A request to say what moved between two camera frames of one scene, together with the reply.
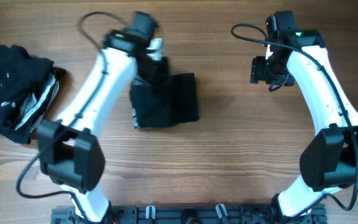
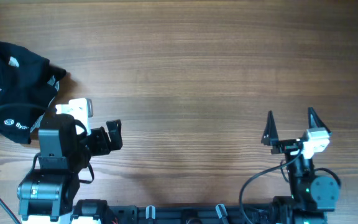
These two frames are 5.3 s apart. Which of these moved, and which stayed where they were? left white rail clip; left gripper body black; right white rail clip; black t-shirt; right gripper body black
Moved: right gripper body black; black t-shirt; left gripper body black
Stayed: left white rail clip; right white rail clip
